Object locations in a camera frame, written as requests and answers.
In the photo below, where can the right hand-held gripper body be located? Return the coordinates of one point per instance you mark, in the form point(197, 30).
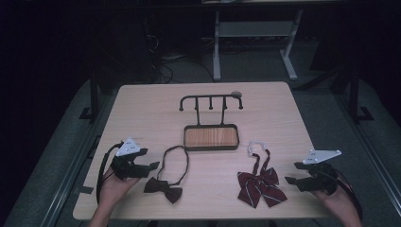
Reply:
point(320, 176)

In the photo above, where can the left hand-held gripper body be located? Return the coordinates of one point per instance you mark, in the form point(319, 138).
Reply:
point(126, 164)

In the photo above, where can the dark red bow tie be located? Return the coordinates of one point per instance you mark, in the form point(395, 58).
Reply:
point(164, 187)

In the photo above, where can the striped red bow tie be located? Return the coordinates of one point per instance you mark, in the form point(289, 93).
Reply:
point(261, 186)

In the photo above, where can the black hook rack wooden base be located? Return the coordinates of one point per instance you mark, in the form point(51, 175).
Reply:
point(210, 137)

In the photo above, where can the person's left hand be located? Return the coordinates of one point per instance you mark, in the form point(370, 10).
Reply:
point(118, 189)

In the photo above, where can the person's right hand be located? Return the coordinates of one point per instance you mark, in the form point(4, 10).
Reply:
point(334, 201)

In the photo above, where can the dark tape piece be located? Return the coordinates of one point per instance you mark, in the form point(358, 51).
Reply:
point(84, 189)

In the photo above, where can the black metal stand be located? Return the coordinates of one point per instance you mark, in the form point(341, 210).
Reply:
point(354, 94)
point(93, 94)

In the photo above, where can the grey round disc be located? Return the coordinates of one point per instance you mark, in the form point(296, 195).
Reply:
point(236, 94)

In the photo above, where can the white metal table frame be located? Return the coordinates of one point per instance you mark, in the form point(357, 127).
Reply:
point(255, 29)

